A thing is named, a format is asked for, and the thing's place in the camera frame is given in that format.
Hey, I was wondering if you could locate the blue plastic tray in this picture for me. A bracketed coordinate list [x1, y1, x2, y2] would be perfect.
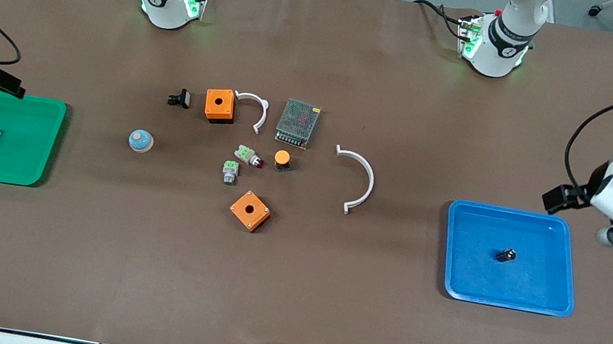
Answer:
[434, 199, 588, 319]

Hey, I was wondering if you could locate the blue and white dome buzzer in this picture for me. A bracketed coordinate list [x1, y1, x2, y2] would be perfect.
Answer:
[127, 128, 156, 155]

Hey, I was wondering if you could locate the large white curved clamp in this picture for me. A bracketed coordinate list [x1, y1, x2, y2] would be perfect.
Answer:
[326, 145, 380, 218]

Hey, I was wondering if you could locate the small white curved clamp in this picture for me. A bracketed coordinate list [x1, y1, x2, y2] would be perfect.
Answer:
[229, 90, 270, 136]

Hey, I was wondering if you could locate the metal mesh power supply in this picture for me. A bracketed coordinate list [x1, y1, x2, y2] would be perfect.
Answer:
[273, 97, 323, 152]

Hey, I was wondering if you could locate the yellow mushroom push button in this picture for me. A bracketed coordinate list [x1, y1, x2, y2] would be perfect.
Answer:
[272, 149, 293, 174]

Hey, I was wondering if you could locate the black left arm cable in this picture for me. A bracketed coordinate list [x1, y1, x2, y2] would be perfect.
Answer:
[560, 86, 613, 196]

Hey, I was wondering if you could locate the orange button enclosure box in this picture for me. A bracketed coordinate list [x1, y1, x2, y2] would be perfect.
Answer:
[202, 86, 239, 127]
[227, 188, 274, 235]

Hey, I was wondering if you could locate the black base power cable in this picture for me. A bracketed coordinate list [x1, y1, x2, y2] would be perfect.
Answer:
[408, 0, 470, 40]

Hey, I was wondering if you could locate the green push button switch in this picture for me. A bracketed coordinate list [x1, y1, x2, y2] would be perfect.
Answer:
[221, 160, 241, 187]

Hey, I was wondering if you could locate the red indicator lamp switch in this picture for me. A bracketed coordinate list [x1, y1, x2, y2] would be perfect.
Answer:
[232, 144, 266, 170]

